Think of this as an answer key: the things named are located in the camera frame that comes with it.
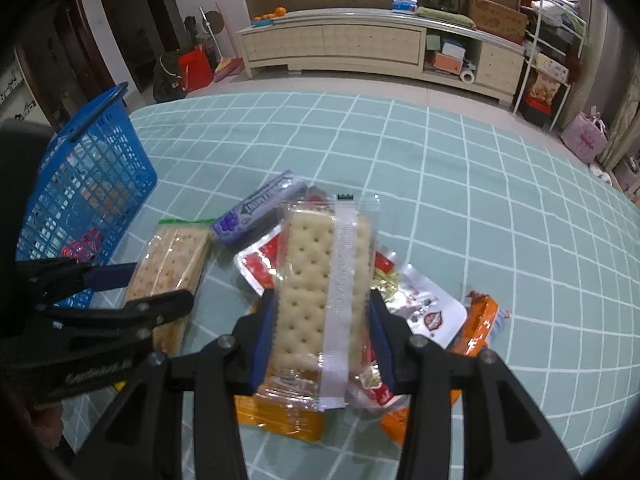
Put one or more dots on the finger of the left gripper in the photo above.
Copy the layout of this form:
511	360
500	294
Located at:
164	316
60	278

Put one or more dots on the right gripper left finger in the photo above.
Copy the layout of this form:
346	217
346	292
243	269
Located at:
187	403

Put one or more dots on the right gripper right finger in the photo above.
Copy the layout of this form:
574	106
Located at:
505	435

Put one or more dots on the orange sausage stick packet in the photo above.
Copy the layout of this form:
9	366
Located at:
481	328

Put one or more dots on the large red silver snack bag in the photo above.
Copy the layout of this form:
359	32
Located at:
427	309

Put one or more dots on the purple Doublemint gum box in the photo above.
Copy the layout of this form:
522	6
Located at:
259	209

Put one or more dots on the red snack packet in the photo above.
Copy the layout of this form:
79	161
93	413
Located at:
86	249

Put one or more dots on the orange yellow sauce pouch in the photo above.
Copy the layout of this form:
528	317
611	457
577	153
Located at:
289	422

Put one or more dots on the person's left hand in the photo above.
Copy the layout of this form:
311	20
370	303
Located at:
47	422

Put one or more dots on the blue plastic basket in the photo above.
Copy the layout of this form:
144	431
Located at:
94	175

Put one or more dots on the black bag on floor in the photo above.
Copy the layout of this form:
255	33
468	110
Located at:
167	81

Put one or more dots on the teal checkered tablecloth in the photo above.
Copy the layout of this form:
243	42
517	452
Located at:
470	204

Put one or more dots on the red paper bag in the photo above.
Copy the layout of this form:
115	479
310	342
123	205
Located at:
196	72

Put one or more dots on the broom and dustpan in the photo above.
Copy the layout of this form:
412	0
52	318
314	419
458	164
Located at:
228	60

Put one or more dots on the white slippers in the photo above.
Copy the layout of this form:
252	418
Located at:
599	173

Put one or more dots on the pink tote bag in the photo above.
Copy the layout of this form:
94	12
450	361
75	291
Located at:
585	136

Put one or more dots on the plate of oranges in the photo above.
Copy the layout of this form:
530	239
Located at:
269	18

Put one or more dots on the white metal shelf rack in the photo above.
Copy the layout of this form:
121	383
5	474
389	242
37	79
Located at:
554	38

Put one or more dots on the cream TV cabinet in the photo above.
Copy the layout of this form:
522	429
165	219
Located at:
382	42

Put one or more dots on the cardboard box on cabinet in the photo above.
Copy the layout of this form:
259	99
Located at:
498	20

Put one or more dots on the green folded cloth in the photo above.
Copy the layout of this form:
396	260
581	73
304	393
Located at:
446	17

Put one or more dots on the blue tissue box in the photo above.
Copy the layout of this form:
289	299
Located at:
405	6

